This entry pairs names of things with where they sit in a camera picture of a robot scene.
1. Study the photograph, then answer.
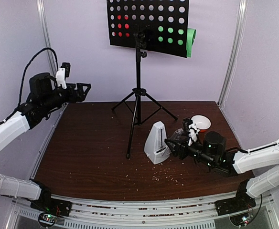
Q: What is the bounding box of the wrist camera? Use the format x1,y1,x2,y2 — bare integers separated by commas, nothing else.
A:
182,117,199,146
55,62,71,89

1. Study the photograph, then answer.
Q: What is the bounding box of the green paper sheet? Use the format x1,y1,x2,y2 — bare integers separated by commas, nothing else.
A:
186,28,196,58

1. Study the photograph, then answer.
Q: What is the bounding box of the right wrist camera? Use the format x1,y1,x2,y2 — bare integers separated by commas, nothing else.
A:
182,117,199,146

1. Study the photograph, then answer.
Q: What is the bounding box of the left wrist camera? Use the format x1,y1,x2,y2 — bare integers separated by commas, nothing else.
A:
55,62,71,89

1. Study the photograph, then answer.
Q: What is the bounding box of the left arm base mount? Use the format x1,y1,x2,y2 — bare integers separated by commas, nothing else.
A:
30,198,72,217

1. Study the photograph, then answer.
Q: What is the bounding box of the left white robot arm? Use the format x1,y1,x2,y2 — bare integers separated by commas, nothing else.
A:
0,68,91,212

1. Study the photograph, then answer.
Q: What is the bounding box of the clear plastic metronome cover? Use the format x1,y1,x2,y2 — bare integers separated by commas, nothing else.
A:
170,128,186,141

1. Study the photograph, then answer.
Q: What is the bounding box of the grey metronome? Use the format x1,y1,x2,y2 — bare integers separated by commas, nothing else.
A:
144,121,170,165

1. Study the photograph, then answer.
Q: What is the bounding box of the aluminium front rail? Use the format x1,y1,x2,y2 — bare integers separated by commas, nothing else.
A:
10,188,279,229

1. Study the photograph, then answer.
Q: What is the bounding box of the aluminium frame post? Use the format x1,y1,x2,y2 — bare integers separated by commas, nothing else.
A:
36,0,58,86
218,0,248,109

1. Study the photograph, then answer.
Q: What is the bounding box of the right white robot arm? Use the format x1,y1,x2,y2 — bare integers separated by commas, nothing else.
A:
164,131,279,211

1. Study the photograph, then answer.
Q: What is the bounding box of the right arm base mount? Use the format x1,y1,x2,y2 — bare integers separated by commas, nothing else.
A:
215,197,256,216

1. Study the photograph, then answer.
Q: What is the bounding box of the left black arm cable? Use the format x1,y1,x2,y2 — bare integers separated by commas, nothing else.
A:
17,47,60,110

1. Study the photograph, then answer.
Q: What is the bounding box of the left aluminium frame post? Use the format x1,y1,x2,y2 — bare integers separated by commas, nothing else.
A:
36,0,58,86

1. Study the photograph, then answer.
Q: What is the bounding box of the orange and white bowl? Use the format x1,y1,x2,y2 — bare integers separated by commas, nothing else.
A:
191,115,211,132

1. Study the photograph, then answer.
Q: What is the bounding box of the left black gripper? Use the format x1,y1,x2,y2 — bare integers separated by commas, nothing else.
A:
42,83,91,111

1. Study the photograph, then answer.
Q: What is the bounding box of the right aluminium frame post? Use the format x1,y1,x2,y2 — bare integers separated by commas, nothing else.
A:
218,0,248,109

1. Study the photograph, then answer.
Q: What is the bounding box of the black perforated music stand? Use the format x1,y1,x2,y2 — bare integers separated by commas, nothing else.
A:
107,0,189,158

